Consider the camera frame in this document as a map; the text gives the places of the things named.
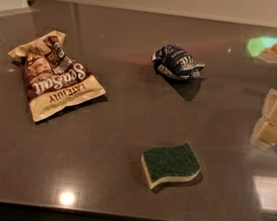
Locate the green and yellow sponge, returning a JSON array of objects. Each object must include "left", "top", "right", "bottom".
[{"left": 141, "top": 142, "right": 201, "bottom": 190}]

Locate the orange and white bag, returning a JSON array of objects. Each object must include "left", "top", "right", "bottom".
[{"left": 258, "top": 43, "right": 277, "bottom": 64}]

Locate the brown sea salt chip bag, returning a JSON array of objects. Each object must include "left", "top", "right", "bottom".
[{"left": 8, "top": 31, "right": 106, "bottom": 122}]

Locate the crumpled blue chip bag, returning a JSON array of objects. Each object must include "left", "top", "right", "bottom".
[{"left": 151, "top": 44, "right": 204, "bottom": 81}]

